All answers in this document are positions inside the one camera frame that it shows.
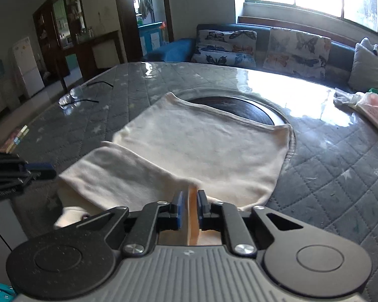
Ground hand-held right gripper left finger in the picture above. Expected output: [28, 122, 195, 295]
[76, 191, 186, 257]

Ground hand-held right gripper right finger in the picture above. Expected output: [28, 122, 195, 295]
[197, 190, 304, 256]

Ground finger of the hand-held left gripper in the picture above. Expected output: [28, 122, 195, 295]
[19, 170, 57, 186]
[0, 154, 53, 177]

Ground cream cloth garment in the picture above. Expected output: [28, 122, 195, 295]
[53, 92, 295, 246]

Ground small boxes on floor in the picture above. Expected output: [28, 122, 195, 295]
[6, 125, 30, 152]

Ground eyeglasses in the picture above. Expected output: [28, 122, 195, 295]
[58, 81, 114, 109]

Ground white refrigerator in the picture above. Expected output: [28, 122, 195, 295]
[12, 36, 45, 98]

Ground dark wooden cabinet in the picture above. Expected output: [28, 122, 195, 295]
[32, 0, 127, 81]

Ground butterfly print cushion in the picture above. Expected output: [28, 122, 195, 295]
[191, 29, 258, 68]
[262, 27, 332, 81]

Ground blue cabinet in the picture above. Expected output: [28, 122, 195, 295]
[139, 21, 164, 53]

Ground white plastic bag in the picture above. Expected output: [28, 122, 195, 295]
[333, 90, 364, 108]

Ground dark blue sofa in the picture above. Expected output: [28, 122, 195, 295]
[145, 23, 378, 95]

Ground grey pillow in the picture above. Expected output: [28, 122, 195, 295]
[348, 38, 378, 94]

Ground black cable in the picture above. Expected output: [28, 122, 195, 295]
[0, 224, 13, 253]

